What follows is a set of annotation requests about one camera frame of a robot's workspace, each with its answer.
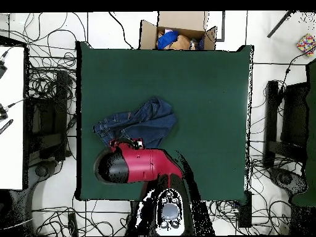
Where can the white table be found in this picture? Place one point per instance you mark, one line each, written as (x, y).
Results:
(12, 148)

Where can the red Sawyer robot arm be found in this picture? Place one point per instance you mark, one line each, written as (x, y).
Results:
(143, 165)

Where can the black metal rod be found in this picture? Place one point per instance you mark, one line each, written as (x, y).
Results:
(280, 24)

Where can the green covered side table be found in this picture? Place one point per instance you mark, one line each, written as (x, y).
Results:
(312, 123)

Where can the open cardboard box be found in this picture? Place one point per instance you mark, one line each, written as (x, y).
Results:
(180, 21)

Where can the bright blue cloth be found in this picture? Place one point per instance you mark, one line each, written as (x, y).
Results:
(167, 39)

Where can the blue denim jeans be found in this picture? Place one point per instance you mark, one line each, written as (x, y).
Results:
(148, 121)

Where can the dark green table cloth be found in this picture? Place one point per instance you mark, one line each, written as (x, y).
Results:
(148, 74)

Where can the colourful dotted cloth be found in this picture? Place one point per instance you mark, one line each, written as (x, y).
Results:
(306, 44)

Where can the black power strip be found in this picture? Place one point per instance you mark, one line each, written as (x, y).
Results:
(72, 224)

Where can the tan fabric item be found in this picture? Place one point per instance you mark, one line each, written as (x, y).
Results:
(182, 43)

